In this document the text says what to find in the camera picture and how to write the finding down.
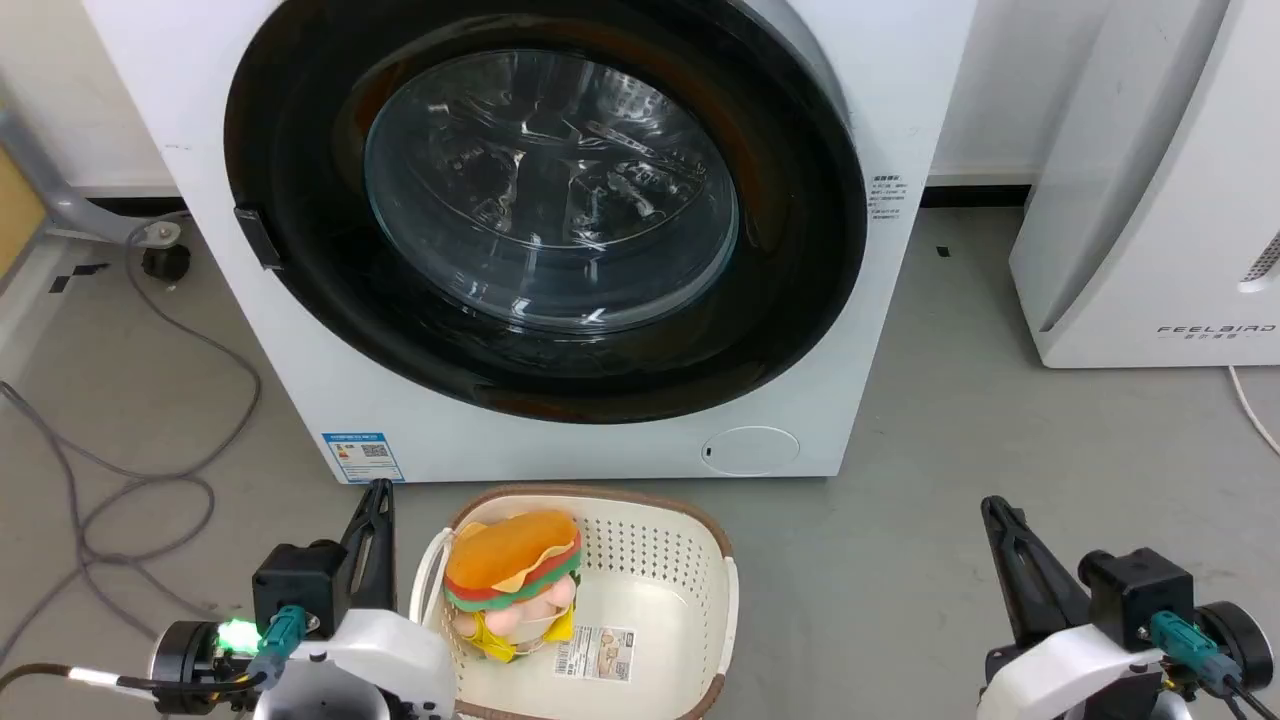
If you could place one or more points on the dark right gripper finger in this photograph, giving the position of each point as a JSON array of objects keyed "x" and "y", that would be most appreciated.
[
  {"x": 1010, "y": 575},
  {"x": 1055, "y": 590}
]

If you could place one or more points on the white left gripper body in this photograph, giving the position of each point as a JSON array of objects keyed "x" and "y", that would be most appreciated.
[{"x": 380, "y": 660}]

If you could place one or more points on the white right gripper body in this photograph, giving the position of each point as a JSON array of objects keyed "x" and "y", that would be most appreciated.
[{"x": 1060, "y": 670}]

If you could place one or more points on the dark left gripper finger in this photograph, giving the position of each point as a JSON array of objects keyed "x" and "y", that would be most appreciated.
[
  {"x": 356, "y": 555},
  {"x": 383, "y": 560}
]

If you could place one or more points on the white front-load washing machine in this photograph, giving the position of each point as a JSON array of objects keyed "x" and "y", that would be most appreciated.
[{"x": 300, "y": 400}]

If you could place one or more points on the black round washer door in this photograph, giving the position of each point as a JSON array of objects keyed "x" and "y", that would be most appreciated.
[{"x": 300, "y": 300}]

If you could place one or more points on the blue energy label sticker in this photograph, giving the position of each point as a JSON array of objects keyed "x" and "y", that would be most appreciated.
[{"x": 362, "y": 457}]

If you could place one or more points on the hamburger plush doll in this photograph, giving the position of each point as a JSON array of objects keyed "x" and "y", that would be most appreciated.
[{"x": 510, "y": 570}]

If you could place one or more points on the paper label with barcode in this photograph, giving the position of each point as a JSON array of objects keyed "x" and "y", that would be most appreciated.
[{"x": 596, "y": 653}]

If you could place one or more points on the white perforated laundry basket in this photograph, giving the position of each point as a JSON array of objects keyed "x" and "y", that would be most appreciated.
[{"x": 660, "y": 590}]

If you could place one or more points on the round white filter cover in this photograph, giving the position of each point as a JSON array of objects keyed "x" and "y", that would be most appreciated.
[{"x": 750, "y": 451}]

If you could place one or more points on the black caster wheel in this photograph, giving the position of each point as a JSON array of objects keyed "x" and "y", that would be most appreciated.
[{"x": 166, "y": 262}]

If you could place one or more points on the small printed text sticker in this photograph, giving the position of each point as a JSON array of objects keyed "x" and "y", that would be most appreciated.
[{"x": 888, "y": 196}]

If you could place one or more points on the white floor-standing appliance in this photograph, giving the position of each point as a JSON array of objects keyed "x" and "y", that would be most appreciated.
[{"x": 1150, "y": 200}]

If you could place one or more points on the grey metal furniture leg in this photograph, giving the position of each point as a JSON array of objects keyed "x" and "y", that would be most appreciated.
[{"x": 60, "y": 200}]

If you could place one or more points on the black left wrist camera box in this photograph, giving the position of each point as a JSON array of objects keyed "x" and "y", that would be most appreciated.
[{"x": 298, "y": 580}]

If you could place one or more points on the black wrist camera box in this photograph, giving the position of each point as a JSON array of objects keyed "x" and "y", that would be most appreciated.
[
  {"x": 1140, "y": 595},
  {"x": 298, "y": 580}
]

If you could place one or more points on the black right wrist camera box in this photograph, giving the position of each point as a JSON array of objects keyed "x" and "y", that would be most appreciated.
[{"x": 1140, "y": 595}]

